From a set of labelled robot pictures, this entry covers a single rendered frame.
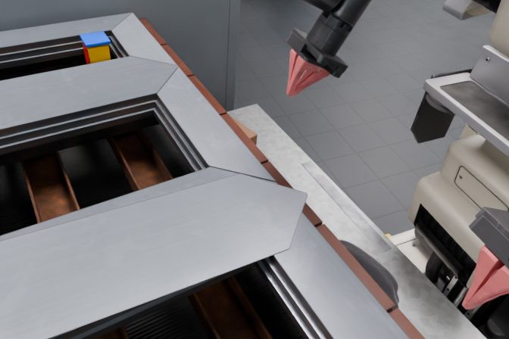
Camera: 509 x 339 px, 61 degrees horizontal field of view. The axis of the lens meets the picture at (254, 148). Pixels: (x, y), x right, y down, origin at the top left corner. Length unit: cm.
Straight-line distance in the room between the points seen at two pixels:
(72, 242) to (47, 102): 38
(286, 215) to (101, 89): 51
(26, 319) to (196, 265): 22
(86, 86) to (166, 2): 50
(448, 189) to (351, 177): 119
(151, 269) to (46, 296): 14
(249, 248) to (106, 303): 21
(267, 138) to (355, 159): 112
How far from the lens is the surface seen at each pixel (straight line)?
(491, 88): 83
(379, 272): 90
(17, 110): 100
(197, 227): 70
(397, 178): 221
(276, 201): 75
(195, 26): 151
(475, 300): 53
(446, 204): 95
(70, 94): 102
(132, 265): 67
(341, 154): 224
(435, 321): 92
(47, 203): 104
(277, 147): 114
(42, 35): 128
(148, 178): 104
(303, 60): 72
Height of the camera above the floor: 141
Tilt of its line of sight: 40 degrees down
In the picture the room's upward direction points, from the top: 6 degrees clockwise
